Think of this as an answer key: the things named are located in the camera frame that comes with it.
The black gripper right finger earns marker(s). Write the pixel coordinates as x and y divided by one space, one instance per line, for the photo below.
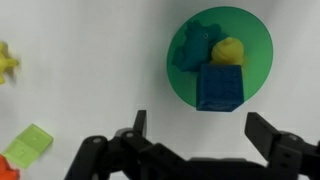
286 150

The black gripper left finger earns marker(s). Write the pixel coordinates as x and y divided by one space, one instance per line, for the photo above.
110 156

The blue rubber block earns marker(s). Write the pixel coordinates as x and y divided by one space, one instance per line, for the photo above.
220 88

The green plastic bowl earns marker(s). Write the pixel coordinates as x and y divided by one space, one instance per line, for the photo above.
256 43

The lime green plastic piece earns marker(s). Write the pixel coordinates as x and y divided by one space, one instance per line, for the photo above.
28 145

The orange rubber toy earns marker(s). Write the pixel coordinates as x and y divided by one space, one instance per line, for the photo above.
7 170

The yellow rubber animal toy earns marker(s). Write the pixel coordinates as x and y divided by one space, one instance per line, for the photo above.
228 51

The teal rubber animal toy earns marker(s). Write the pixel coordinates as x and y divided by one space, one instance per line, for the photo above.
195 48

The yellow spiky star toy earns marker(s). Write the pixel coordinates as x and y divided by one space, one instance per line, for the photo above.
5 63

